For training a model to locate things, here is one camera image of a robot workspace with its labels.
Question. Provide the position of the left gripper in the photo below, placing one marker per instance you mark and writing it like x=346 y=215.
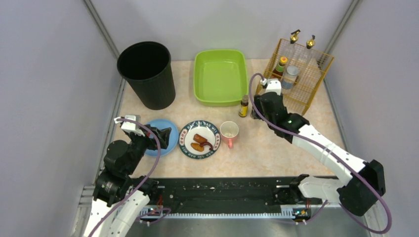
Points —
x=152 y=136

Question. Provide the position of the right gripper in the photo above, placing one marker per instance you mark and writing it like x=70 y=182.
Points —
x=264 y=104

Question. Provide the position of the small yellow label bottle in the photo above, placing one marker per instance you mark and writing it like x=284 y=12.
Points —
x=243 y=110

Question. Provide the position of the green label sauce bottle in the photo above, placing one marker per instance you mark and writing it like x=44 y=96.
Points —
x=279 y=68

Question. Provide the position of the silver lid glass jar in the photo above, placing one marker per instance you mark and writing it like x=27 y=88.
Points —
x=289 y=78

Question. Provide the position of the white plate green rim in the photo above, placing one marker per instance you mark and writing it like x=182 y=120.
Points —
x=203 y=128

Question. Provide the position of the pink mug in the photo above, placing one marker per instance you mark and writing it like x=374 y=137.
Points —
x=229 y=131

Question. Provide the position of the clear oil dispenser bottle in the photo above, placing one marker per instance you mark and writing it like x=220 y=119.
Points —
x=290 y=48

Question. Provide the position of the dark sauce dispenser bottle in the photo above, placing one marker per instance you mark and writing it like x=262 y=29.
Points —
x=306 y=55

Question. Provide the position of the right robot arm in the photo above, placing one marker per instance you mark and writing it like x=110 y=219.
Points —
x=357 y=185

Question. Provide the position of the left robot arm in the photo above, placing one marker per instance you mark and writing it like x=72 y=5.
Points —
x=117 y=198

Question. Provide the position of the blue plate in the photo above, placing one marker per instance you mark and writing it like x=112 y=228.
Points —
x=174 y=134

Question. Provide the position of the brown sausage piece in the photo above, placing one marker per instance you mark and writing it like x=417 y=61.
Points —
x=199 y=139

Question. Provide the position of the orange food slice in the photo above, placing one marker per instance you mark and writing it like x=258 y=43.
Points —
x=197 y=147

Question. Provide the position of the dark red octopus tentacle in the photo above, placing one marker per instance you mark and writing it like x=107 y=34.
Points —
x=206 y=143

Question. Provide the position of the green plastic basin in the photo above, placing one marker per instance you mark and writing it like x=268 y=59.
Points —
x=220 y=77

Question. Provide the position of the black plastic trash bin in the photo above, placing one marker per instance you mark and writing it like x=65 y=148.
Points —
x=146 y=66

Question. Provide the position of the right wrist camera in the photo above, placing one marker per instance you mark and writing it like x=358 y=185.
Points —
x=271 y=85

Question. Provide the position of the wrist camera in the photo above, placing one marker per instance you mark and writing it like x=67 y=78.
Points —
x=129 y=127
x=271 y=85

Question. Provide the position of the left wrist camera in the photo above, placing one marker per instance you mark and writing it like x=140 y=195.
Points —
x=129 y=127

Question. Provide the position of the gold wire basket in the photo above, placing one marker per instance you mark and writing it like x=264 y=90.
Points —
x=299 y=98

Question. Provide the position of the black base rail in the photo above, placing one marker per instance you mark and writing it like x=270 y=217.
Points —
x=228 y=198

